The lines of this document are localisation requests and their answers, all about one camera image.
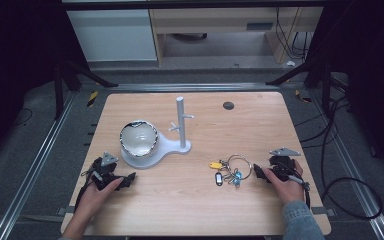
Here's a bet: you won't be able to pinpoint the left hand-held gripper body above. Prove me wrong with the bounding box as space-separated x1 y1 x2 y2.
88 151 123 191

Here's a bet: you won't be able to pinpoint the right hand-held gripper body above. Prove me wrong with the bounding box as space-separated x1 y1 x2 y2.
267 147 302 183

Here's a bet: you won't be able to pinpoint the large metal key ring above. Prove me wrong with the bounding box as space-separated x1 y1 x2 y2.
220 153 253 188

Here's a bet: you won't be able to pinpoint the person's right hand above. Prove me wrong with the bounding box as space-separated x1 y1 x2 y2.
262 159 307 205

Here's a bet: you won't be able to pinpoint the person's left hand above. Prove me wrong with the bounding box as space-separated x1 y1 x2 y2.
79 177 125 218

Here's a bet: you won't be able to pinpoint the white bowl with dark rim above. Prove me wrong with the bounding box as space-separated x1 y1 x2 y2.
119 119 160 159

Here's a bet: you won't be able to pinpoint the white key stand with pegs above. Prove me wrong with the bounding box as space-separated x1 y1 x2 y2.
120 96 195 170

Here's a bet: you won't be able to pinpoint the white cabinet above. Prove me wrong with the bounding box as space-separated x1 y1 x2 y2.
65 8 158 63

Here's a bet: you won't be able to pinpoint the light wooden desk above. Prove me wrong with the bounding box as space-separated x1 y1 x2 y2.
149 6 325 65

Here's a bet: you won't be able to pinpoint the right hand-held gripper cable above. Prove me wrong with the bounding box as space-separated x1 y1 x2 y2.
288 174 312 210

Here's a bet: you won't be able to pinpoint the hand-held gripper cable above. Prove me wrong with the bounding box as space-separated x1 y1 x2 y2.
73 169 98 213
288 174 312 210

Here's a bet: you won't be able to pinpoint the left hand-held gripper cable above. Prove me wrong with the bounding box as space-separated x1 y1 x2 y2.
73 169 98 213

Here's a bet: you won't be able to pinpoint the black floor cable loop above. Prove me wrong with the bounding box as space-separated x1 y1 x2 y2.
294 94 384 220

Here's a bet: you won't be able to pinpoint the metal floor rail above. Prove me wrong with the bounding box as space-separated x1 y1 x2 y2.
309 89 384 240
0 90 78 240

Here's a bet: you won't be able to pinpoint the black frame leg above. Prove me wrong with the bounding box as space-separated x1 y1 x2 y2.
53 59 119 121
265 59 335 118

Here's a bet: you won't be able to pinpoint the black hanging cables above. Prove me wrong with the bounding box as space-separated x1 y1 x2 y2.
274 7 312 62

